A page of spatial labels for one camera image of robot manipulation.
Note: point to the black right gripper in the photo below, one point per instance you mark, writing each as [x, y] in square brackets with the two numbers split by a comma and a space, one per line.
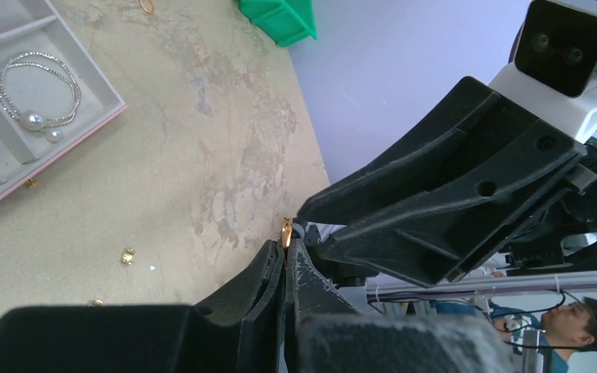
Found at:
[487, 194]

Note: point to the green plastic bin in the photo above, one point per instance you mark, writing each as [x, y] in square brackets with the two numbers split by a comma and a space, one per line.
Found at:
[286, 22]

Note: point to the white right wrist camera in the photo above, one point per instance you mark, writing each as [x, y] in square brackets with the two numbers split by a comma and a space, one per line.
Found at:
[553, 70]

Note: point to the small gold earring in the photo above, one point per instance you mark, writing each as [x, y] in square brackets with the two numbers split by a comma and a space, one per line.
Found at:
[127, 256]
[95, 303]

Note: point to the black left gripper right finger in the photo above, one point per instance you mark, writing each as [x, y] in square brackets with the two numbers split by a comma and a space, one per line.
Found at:
[326, 333]

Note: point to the pink jewelry box drawer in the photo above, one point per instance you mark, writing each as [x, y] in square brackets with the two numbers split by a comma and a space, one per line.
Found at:
[52, 93]

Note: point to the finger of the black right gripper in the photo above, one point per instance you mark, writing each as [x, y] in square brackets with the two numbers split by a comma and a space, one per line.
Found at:
[412, 164]

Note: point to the person head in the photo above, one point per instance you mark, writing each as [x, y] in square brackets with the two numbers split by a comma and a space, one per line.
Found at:
[571, 327]

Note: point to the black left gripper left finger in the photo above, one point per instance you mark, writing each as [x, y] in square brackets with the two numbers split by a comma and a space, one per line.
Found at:
[235, 329]

